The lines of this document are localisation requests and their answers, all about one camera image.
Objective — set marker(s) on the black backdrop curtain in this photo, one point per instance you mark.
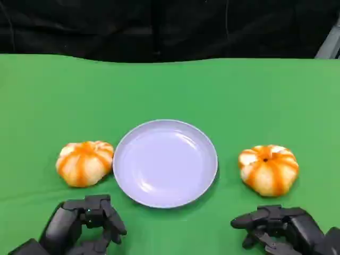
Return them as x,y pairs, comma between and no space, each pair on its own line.
132,26

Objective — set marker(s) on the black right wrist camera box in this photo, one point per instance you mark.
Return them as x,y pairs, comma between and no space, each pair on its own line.
333,241

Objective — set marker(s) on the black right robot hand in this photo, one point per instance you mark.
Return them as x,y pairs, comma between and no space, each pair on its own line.
300,228

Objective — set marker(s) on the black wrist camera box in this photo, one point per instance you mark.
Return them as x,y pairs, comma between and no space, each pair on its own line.
333,241
29,248

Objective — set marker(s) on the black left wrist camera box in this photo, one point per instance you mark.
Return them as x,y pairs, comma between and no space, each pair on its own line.
29,248

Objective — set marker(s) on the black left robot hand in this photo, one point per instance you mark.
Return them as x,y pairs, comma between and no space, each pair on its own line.
63,225

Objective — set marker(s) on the lilac plate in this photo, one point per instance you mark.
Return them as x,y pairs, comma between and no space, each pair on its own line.
164,164

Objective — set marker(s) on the green table cloth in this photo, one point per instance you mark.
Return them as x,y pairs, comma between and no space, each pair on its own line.
170,93

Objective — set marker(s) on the grey metal frame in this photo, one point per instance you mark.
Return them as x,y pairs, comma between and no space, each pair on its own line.
329,43

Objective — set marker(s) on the orange and white bread roll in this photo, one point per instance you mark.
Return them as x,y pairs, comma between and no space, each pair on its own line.
268,171
85,164

